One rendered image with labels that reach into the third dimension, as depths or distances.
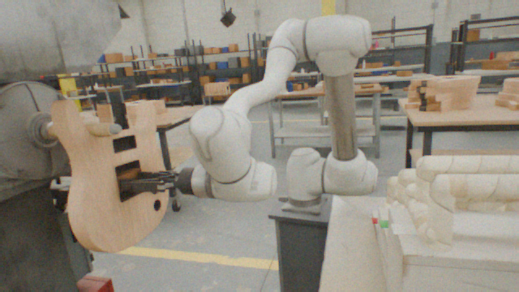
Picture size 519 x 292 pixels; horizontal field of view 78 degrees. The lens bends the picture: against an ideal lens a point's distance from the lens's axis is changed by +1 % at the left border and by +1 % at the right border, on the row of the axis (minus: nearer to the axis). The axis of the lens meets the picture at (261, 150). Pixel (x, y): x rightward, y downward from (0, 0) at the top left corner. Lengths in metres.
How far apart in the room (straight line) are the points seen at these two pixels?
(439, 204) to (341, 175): 0.87
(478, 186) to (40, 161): 0.94
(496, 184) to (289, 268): 1.22
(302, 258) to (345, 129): 0.65
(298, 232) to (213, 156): 0.91
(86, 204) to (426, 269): 0.71
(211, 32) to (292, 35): 11.70
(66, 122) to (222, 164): 0.37
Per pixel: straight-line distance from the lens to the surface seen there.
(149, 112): 1.06
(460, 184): 0.49
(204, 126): 0.62
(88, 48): 0.73
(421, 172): 0.57
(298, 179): 1.42
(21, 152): 0.97
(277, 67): 1.02
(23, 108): 0.98
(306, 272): 1.59
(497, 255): 0.55
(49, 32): 0.70
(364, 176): 1.37
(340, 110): 1.19
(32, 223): 1.20
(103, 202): 0.90
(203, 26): 12.91
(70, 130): 0.84
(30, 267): 1.23
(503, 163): 0.60
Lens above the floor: 1.38
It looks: 16 degrees down
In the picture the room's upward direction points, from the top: 5 degrees counter-clockwise
